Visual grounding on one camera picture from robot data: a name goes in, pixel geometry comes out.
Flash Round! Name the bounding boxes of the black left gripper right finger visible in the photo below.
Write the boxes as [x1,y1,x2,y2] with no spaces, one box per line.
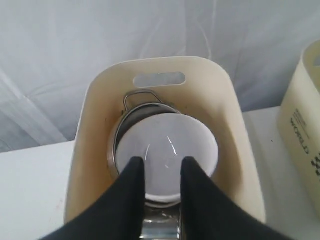
[180,156,283,240]

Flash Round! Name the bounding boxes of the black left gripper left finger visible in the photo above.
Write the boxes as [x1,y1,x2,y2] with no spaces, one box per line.
[44,156,145,240]

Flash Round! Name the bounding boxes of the white plastic bowl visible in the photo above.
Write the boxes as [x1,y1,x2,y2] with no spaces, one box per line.
[116,113,220,176]

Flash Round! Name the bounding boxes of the stainless steel bowl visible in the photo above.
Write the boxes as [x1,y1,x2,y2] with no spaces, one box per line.
[107,102,181,180]

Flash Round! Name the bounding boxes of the steel mug with loop handle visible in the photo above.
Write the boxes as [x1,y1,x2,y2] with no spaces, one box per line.
[123,89,162,112]

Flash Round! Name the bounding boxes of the steel mug with wire handle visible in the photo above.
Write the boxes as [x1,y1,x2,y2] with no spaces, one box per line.
[139,207,182,240]

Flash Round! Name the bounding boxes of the cream bin with black circle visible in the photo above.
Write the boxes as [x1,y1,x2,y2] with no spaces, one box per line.
[64,56,266,224]

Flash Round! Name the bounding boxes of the cream bin with black triangle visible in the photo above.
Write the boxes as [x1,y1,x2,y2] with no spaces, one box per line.
[276,39,320,178]

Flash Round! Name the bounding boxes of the white backdrop curtain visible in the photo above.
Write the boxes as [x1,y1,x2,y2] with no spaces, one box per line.
[0,0,320,152]

